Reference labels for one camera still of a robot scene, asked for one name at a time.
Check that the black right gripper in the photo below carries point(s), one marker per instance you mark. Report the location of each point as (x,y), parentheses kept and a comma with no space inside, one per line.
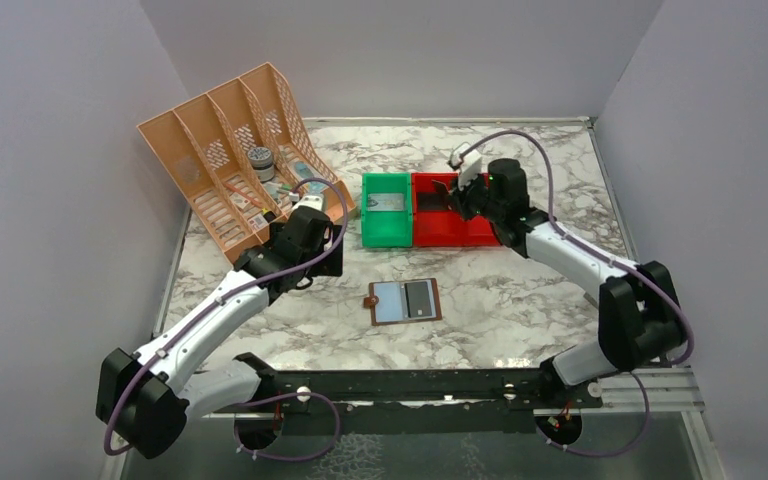
(459,196)

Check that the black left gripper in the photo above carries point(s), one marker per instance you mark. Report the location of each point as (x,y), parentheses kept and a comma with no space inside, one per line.
(332,267)

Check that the black card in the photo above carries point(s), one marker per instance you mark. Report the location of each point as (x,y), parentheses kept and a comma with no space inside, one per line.
(431,202)
(443,192)

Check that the brown leather card holder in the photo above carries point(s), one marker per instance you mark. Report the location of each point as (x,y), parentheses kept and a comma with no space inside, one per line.
(403,302)

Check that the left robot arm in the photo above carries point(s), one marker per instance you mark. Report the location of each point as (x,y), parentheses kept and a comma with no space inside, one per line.
(142,396)

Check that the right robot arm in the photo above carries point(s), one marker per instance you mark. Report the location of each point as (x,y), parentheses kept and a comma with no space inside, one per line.
(639,318)

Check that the black card in red bin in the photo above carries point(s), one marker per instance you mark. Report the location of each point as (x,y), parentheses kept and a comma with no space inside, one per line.
(431,202)

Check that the silver card in green bin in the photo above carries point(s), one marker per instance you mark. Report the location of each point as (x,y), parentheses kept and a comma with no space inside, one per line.
(386,202)

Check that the red plastic bin right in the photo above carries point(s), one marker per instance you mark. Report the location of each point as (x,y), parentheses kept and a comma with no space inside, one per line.
(483,232)

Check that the red plastic bin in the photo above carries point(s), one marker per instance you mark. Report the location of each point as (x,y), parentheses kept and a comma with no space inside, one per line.
(483,232)
(433,229)

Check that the blue packet in organizer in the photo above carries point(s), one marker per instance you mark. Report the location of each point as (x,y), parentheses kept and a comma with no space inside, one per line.
(303,172)

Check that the red plastic bin middle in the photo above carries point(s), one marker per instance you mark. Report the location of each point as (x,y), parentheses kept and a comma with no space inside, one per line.
(433,229)

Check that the red pencil in organizer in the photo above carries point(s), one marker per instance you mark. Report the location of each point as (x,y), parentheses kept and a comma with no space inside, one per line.
(240,198)

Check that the green plastic bin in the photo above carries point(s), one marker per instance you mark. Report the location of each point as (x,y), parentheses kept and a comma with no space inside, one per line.
(387,229)

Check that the silver round tin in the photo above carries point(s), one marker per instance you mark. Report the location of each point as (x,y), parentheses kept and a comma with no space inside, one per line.
(262,161)

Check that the peach plastic file organizer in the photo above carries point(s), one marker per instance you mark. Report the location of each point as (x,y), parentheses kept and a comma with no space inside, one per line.
(202,144)

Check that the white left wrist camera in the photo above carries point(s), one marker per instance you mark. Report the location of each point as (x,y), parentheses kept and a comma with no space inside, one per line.
(316,201)

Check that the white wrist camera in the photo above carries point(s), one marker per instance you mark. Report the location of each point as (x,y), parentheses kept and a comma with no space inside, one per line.
(316,201)
(467,163)

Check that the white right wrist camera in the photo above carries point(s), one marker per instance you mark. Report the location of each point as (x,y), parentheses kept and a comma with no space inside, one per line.
(467,163)

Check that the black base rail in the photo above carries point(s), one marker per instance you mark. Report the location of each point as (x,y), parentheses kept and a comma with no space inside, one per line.
(394,402)

